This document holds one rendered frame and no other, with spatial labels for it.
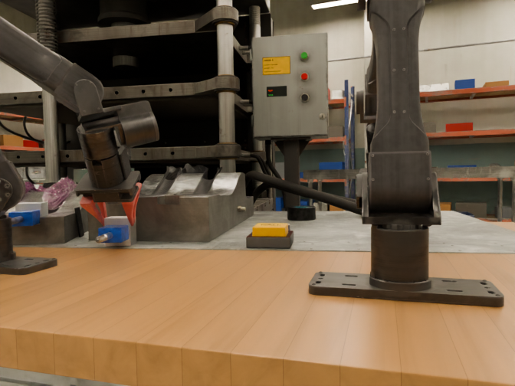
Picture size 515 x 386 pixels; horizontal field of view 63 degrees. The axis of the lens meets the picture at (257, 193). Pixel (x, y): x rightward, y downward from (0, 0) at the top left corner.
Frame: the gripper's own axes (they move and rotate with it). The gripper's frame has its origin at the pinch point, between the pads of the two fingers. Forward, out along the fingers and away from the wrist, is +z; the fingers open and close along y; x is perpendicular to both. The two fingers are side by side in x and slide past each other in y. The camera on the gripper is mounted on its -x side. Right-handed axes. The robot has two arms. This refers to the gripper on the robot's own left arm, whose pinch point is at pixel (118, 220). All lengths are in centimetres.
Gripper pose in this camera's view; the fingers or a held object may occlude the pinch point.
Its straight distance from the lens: 85.2
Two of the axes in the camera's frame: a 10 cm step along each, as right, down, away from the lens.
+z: 0.3, 8.4, 5.4
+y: -10.0, 0.2, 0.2
